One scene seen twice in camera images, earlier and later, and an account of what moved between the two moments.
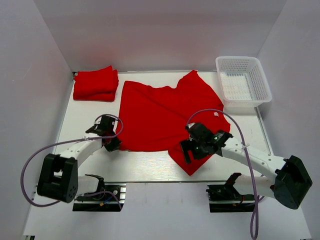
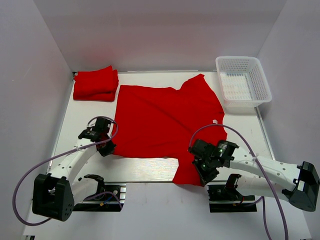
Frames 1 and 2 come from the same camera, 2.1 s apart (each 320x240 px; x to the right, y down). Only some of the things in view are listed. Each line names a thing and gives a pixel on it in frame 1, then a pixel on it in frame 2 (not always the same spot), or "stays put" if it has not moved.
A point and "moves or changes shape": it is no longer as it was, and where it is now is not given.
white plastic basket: x=242 y=81 stays put
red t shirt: x=156 y=118 moves or changes shape
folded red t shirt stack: x=99 y=85 stays put
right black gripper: x=188 y=145 -> x=205 y=177
